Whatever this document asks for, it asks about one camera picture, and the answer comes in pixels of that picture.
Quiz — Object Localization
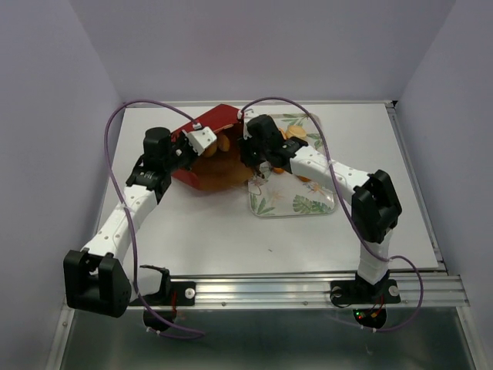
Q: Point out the round pale bread roll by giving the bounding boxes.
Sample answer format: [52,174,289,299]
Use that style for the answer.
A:
[286,125,307,140]

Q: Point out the red brown paper bag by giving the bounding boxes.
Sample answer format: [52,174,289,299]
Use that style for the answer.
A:
[173,104,253,192]

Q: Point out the long orange baguette bread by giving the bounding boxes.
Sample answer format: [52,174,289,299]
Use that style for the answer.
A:
[271,128,287,174]

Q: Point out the metal serving tongs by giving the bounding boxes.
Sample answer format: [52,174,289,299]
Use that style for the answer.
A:
[251,168,266,187]

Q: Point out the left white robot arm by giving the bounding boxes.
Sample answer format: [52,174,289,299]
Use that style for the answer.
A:
[63,127,216,318]

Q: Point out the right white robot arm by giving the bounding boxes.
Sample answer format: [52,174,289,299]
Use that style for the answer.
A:
[237,112,402,301]

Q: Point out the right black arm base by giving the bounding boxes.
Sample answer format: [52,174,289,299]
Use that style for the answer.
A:
[329,279,401,330]

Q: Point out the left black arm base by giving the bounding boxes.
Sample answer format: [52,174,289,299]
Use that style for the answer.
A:
[143,279,196,334]

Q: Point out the floral patterned tray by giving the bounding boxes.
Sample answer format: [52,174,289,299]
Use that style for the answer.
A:
[247,113,337,217]

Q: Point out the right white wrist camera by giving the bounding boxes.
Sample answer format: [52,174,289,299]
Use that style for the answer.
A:
[237,108,257,140]

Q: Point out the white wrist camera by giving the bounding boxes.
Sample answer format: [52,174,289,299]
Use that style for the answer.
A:
[186,127,216,156]
[237,108,257,140]

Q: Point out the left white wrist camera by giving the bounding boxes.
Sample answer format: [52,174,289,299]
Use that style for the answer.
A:
[186,127,216,156]

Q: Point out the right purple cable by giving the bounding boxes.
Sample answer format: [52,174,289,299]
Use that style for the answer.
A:
[237,96,427,334]

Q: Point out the purple cable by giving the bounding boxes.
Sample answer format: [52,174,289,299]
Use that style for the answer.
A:
[103,99,206,340]
[237,96,427,334]

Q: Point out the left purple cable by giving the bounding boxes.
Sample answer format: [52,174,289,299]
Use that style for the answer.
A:
[103,99,206,340]

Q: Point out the aluminium mounting rail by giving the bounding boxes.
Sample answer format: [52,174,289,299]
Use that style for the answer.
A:
[63,273,471,311]

